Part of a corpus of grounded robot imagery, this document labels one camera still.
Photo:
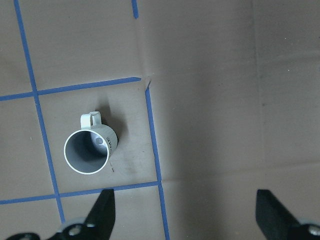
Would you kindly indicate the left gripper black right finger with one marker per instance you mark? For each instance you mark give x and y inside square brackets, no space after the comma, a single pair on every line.
[277,223]

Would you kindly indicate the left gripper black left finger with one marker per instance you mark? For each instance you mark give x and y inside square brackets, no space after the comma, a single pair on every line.
[99,223]

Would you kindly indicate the white mug grey inside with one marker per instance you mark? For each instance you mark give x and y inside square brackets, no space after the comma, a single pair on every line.
[88,150]

